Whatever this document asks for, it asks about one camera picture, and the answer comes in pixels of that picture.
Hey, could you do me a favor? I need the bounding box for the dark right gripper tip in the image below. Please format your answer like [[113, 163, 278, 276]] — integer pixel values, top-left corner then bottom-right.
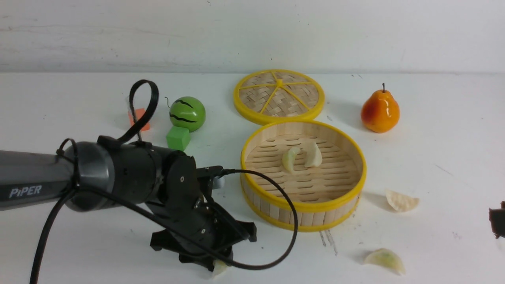
[[489, 201, 505, 239]]

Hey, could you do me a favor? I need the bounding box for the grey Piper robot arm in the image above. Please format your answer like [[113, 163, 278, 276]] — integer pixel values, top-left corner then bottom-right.
[[0, 142, 257, 271]]

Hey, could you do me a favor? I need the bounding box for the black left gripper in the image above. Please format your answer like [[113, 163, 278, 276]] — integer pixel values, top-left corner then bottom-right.
[[147, 151, 257, 272]]

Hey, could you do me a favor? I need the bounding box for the orange foam cube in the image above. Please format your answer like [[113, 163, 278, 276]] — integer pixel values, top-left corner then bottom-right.
[[128, 108, 150, 132]]

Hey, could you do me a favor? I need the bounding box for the white dumpling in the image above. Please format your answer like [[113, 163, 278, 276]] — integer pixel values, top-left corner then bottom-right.
[[304, 142, 322, 168], [385, 189, 420, 212]]

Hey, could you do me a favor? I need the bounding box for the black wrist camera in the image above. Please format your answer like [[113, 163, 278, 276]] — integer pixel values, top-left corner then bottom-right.
[[196, 166, 225, 191]]

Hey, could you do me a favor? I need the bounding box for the bamboo steamer tray yellow rim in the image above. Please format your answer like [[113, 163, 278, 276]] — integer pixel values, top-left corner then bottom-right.
[[241, 120, 367, 232]]

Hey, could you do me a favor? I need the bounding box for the orange toy pear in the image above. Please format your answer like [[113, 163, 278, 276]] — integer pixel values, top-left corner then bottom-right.
[[361, 83, 400, 133]]

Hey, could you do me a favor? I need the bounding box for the woven bamboo steamer lid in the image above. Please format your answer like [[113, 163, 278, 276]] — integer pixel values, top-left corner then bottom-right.
[[233, 69, 326, 125]]

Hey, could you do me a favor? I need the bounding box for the pale green dumpling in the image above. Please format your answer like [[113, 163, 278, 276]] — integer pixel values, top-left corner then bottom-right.
[[364, 248, 406, 275], [281, 147, 301, 174], [211, 260, 229, 279]]

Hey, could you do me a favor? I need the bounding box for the green foam cube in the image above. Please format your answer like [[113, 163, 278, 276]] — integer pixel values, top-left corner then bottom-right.
[[166, 126, 191, 151]]

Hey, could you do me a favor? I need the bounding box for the green toy watermelon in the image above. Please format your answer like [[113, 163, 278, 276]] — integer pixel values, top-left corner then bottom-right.
[[165, 96, 207, 133]]

